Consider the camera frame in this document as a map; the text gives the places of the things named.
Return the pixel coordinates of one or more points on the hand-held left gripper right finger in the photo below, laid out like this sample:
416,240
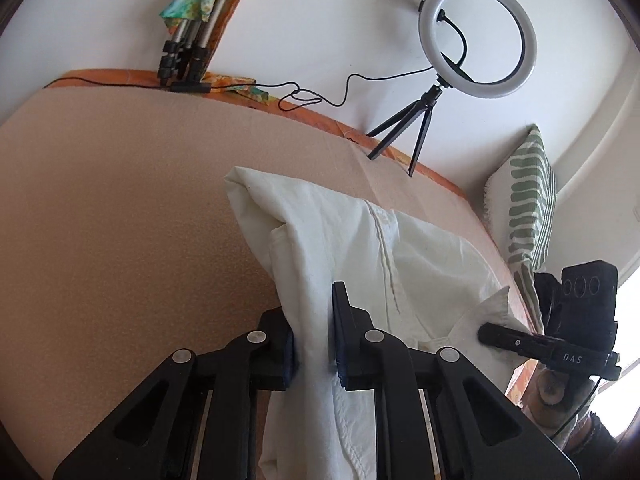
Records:
340,340

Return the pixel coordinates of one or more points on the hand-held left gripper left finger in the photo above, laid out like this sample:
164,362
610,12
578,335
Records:
286,360

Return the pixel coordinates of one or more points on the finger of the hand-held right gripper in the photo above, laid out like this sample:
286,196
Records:
510,340

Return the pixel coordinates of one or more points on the white shirt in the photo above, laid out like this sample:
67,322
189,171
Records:
425,270

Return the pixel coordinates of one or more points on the person's right forearm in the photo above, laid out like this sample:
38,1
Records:
600,435

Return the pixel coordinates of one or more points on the person's right hand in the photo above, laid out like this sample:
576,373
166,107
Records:
555,392

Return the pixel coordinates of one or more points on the green striped pillow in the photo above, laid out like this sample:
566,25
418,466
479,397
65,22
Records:
530,195

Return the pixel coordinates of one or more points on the beige blanket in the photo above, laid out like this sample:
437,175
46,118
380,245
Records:
125,210

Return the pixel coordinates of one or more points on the small black tripod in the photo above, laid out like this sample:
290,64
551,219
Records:
425,115

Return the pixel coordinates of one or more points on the folded silver tripod stand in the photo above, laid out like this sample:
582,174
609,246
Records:
197,60

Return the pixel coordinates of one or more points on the orange padded board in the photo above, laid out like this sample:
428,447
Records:
235,10

